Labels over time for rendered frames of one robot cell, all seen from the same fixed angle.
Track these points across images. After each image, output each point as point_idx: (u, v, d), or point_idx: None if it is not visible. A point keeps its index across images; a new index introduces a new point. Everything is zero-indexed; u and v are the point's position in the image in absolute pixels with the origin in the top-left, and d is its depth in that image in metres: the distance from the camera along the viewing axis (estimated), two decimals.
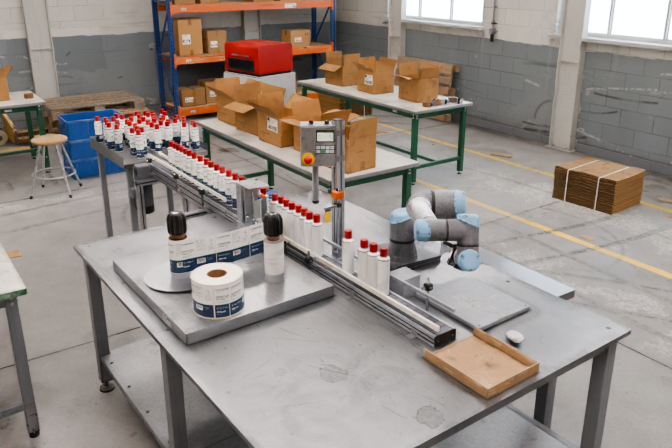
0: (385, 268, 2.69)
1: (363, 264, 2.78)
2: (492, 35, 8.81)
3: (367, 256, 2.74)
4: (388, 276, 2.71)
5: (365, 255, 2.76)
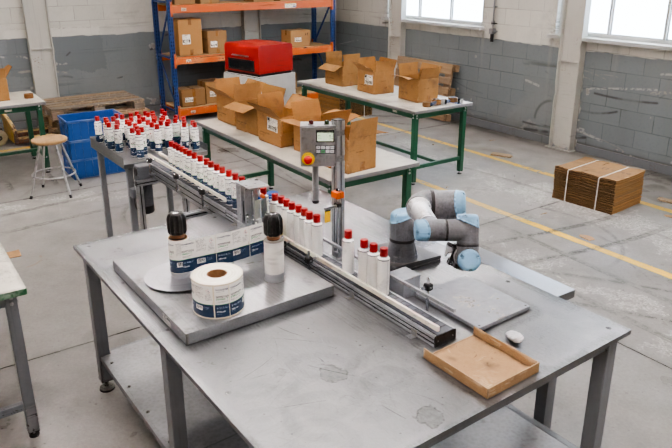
0: (385, 268, 2.69)
1: (363, 264, 2.78)
2: (492, 35, 8.81)
3: (367, 256, 2.74)
4: (388, 276, 2.71)
5: (365, 255, 2.76)
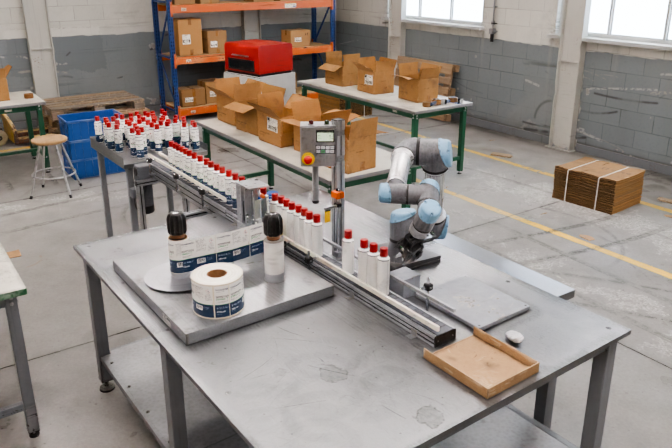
0: (385, 268, 2.69)
1: (363, 264, 2.78)
2: (492, 35, 8.81)
3: (367, 256, 2.74)
4: (388, 276, 2.71)
5: (365, 255, 2.76)
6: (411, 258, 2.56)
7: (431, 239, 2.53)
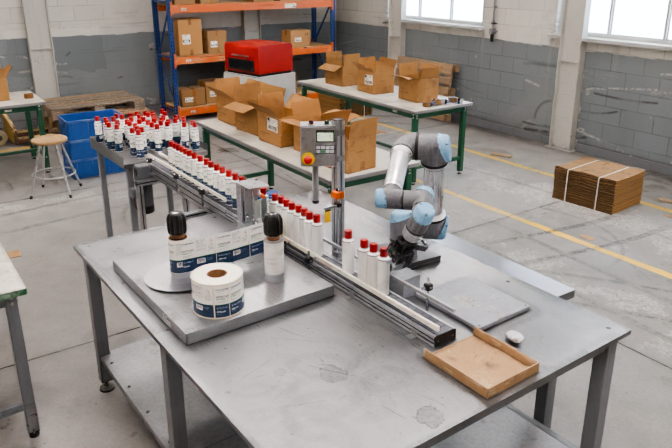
0: (385, 268, 2.69)
1: (363, 264, 2.78)
2: (492, 35, 8.81)
3: (367, 256, 2.74)
4: (388, 276, 2.71)
5: (365, 255, 2.76)
6: (401, 265, 2.59)
7: (423, 248, 2.57)
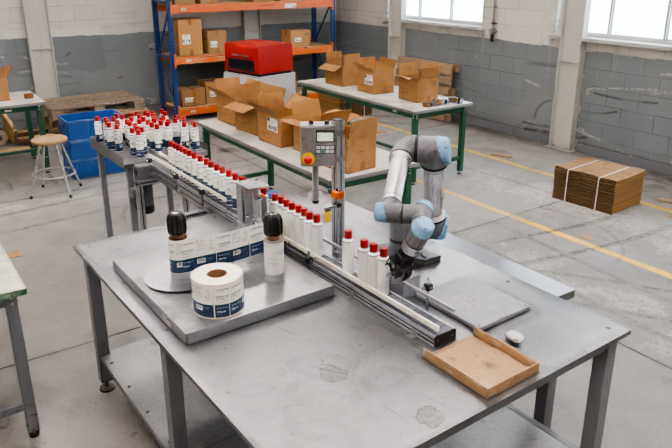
0: (385, 268, 2.69)
1: (363, 264, 2.78)
2: (492, 35, 8.81)
3: (367, 256, 2.74)
4: (388, 276, 2.71)
5: (365, 255, 2.76)
6: (400, 278, 2.61)
7: (422, 261, 2.58)
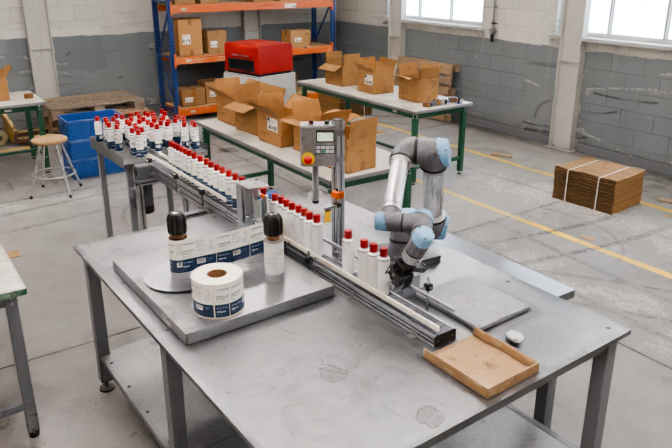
0: (385, 268, 2.69)
1: (363, 264, 2.78)
2: (492, 35, 8.81)
3: (367, 256, 2.74)
4: (388, 276, 2.71)
5: (365, 255, 2.76)
6: (400, 286, 2.62)
7: (422, 270, 2.60)
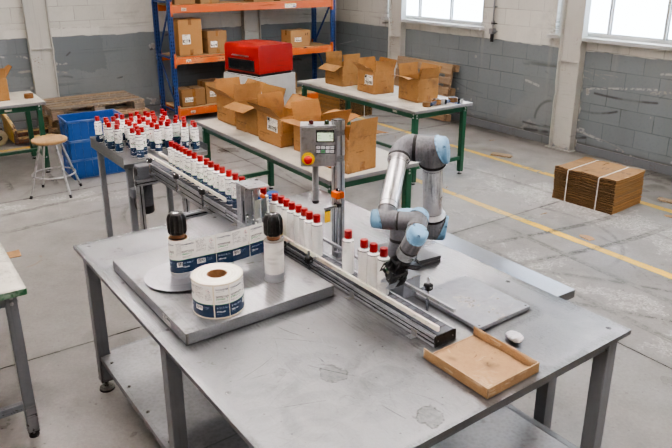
0: (385, 268, 2.69)
1: (363, 264, 2.78)
2: (492, 35, 8.81)
3: (367, 256, 2.74)
4: None
5: (365, 255, 2.76)
6: (395, 284, 2.65)
7: (416, 267, 2.62)
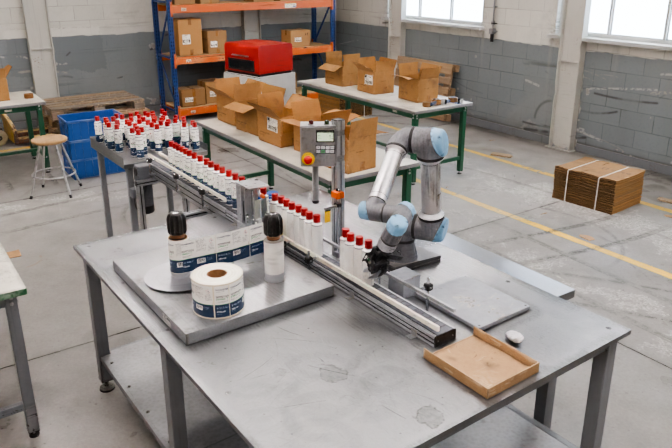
0: None
1: (350, 257, 2.84)
2: (492, 35, 8.81)
3: (353, 249, 2.81)
4: None
5: (351, 248, 2.83)
6: (377, 273, 2.73)
7: (397, 257, 2.71)
